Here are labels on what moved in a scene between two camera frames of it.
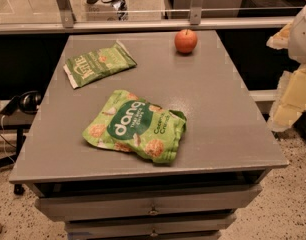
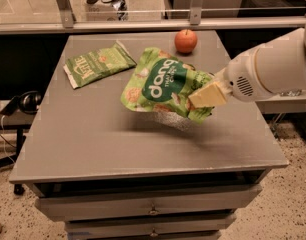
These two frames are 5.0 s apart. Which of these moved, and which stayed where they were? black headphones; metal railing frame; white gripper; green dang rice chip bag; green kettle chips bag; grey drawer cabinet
Moved: white gripper; green dang rice chip bag
Stayed: black headphones; metal railing frame; green kettle chips bag; grey drawer cabinet
